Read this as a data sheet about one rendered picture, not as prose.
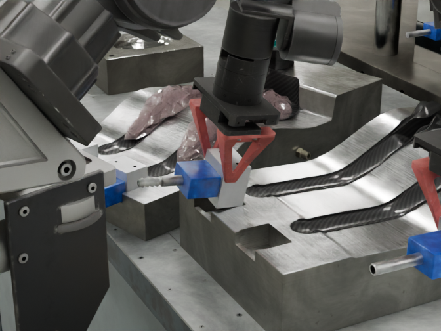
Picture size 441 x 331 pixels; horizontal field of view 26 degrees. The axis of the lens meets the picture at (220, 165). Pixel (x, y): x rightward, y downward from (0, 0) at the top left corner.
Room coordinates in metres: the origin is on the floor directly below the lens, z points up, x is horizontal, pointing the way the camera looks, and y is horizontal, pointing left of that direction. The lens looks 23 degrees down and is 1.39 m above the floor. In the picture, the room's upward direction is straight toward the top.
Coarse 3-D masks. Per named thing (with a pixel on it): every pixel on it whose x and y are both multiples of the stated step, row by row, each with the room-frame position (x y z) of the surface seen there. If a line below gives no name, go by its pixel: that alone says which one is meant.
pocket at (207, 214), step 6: (198, 198) 1.06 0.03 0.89; (204, 198) 1.07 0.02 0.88; (198, 204) 1.06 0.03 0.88; (204, 204) 1.07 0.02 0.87; (210, 204) 1.07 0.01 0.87; (198, 210) 1.05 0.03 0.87; (204, 210) 1.07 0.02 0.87; (210, 210) 1.07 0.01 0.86; (204, 216) 1.03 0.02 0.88; (210, 216) 1.03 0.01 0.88
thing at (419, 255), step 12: (408, 240) 0.84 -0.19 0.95; (420, 240) 0.83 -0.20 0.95; (432, 240) 0.83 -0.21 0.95; (408, 252) 0.83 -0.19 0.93; (420, 252) 0.82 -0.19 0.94; (432, 252) 0.80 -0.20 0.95; (372, 264) 0.79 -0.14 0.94; (384, 264) 0.80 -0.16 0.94; (396, 264) 0.80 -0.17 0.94; (408, 264) 0.80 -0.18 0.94; (420, 264) 0.81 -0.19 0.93; (432, 264) 0.80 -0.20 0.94; (432, 276) 0.80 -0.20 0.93
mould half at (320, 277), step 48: (336, 192) 1.08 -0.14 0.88; (384, 192) 1.07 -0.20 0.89; (192, 240) 1.06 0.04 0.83; (336, 240) 0.95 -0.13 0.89; (384, 240) 0.95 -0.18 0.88; (240, 288) 0.95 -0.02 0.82; (288, 288) 0.87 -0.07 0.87; (336, 288) 0.90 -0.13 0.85; (384, 288) 0.93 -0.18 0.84; (432, 288) 0.96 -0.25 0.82
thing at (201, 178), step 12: (216, 156) 1.04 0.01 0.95; (240, 156) 1.05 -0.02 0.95; (180, 168) 1.02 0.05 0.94; (192, 168) 1.03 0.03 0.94; (204, 168) 1.03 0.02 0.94; (216, 168) 1.03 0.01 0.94; (144, 180) 1.00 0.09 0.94; (156, 180) 1.00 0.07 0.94; (168, 180) 1.01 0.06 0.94; (180, 180) 1.01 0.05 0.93; (192, 180) 1.00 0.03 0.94; (204, 180) 1.01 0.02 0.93; (216, 180) 1.01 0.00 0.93; (240, 180) 1.03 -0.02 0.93; (192, 192) 1.00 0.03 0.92; (204, 192) 1.01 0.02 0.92; (216, 192) 1.02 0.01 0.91; (228, 192) 1.02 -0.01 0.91; (240, 192) 1.03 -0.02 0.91; (216, 204) 1.02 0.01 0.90; (228, 204) 1.02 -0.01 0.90; (240, 204) 1.03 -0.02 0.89
